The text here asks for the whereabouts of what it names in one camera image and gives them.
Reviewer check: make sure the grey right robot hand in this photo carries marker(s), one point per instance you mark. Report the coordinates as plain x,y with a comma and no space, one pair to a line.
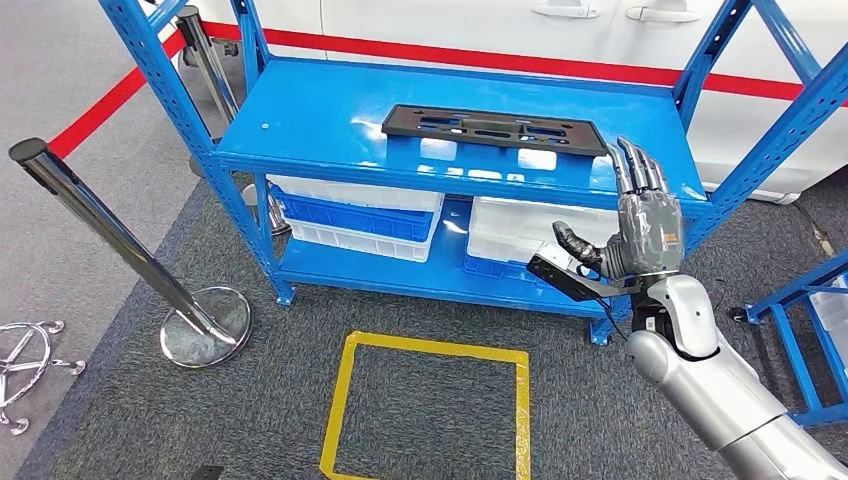
646,232

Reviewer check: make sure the black plastic frame part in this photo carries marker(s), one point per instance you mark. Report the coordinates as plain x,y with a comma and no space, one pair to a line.
401,124

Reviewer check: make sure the blue metal shelf rack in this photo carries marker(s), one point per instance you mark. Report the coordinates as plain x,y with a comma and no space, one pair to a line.
318,112

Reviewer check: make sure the blue metal rack with casters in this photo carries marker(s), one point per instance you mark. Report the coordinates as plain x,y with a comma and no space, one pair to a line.
788,344

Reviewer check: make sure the red barrier belt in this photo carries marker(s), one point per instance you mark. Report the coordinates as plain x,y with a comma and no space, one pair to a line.
112,96
464,60

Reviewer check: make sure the white car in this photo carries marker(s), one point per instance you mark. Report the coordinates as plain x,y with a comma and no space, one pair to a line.
464,26

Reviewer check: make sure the blue plastic bin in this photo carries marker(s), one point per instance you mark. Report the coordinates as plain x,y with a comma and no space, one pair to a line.
351,218

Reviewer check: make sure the yellow floor tape square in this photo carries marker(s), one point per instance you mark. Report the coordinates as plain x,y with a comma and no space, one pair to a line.
341,397

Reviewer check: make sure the black flat object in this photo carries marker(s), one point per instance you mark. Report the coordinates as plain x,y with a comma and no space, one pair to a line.
206,473

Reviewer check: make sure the black stool with chrome base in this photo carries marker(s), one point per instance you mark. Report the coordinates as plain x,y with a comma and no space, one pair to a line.
26,364

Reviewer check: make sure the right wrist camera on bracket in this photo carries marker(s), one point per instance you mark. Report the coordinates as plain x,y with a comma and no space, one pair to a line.
563,275

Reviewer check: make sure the chrome stanchion post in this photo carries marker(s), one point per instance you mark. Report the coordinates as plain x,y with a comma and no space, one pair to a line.
205,60
99,222

